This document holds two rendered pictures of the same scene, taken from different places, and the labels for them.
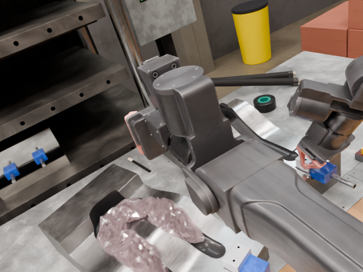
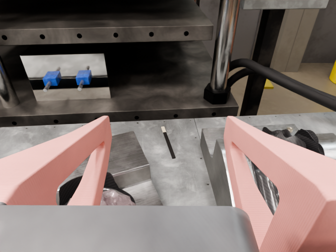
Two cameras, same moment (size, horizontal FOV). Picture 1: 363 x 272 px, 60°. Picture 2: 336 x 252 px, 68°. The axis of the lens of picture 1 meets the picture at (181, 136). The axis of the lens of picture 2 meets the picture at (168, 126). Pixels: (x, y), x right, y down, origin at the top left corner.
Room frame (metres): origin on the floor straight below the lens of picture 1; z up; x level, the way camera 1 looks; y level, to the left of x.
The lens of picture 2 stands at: (0.39, 0.01, 1.27)
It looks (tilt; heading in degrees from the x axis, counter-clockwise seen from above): 38 degrees down; 18
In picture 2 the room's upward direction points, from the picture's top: straight up
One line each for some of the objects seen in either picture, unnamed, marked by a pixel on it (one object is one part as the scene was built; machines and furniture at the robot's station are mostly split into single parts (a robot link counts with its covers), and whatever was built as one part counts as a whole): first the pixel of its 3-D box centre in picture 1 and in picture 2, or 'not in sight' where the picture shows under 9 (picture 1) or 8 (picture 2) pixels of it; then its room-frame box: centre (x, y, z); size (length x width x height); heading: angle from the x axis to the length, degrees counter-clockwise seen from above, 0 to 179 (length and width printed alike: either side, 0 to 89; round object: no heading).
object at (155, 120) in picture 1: (166, 97); not in sight; (0.38, 0.00, 1.25); 0.07 x 0.06 x 0.11; 108
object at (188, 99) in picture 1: (202, 133); not in sight; (0.28, -0.02, 1.24); 0.12 x 0.09 x 0.12; 18
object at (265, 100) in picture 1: (264, 103); not in sight; (1.00, -0.33, 0.82); 0.08 x 0.08 x 0.04
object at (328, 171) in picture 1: (327, 172); not in sight; (0.50, -0.29, 0.89); 0.13 x 0.05 x 0.05; 23
